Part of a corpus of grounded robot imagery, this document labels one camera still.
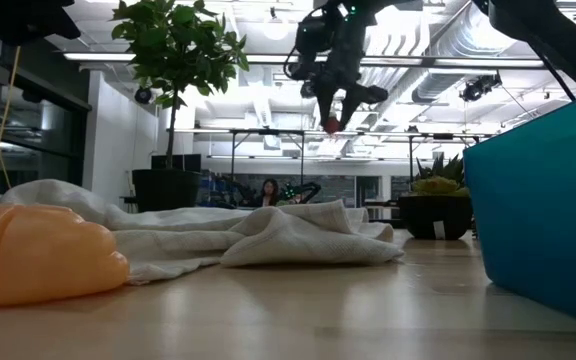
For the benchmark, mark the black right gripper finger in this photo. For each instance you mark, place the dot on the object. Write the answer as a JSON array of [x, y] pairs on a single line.
[[353, 107], [325, 107]]

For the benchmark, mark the red toy strawberry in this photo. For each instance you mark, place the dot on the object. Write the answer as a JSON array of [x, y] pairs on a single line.
[[332, 126]]

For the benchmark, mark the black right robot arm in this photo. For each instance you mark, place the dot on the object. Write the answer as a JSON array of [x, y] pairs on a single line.
[[558, 40]]

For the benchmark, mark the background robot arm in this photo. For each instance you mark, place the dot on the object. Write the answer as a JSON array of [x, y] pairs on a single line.
[[300, 192]]

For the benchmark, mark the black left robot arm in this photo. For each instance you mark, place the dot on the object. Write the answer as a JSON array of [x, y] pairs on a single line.
[[28, 20]]

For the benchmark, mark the teal plastic tupperware container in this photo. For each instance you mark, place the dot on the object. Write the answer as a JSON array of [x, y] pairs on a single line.
[[543, 210]]

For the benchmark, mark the orange toy produce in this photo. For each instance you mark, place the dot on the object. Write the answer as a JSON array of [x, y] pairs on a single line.
[[43, 255]]

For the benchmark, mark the black round ceiling fixture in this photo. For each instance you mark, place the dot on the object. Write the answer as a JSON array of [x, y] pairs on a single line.
[[143, 95], [307, 90]]

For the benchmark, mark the white globe ceiling lamp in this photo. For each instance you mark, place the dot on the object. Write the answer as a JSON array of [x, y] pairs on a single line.
[[275, 27]]

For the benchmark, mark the person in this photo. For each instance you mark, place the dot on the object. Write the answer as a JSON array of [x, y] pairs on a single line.
[[268, 192]]

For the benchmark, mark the long ceiling light strip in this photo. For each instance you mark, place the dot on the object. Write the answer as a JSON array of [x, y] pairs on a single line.
[[468, 62]]

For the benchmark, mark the black ceiling spotlight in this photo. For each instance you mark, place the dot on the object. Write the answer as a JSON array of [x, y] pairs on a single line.
[[478, 89]]

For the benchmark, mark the small potted succulent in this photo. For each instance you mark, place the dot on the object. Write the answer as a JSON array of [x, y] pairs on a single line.
[[435, 210]]

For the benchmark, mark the white plaid dish towel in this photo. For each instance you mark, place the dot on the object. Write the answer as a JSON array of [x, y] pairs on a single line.
[[268, 240]]

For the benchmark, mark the black monitor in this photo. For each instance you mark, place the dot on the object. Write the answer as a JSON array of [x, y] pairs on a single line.
[[188, 162]]

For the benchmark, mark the leafy green potted plant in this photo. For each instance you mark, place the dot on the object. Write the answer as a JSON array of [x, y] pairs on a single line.
[[178, 50]]

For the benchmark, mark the black background workstation frame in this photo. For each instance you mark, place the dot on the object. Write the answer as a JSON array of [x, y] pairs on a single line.
[[268, 131]]

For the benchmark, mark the silver ceiling duct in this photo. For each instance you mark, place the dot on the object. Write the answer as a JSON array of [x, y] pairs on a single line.
[[468, 40]]

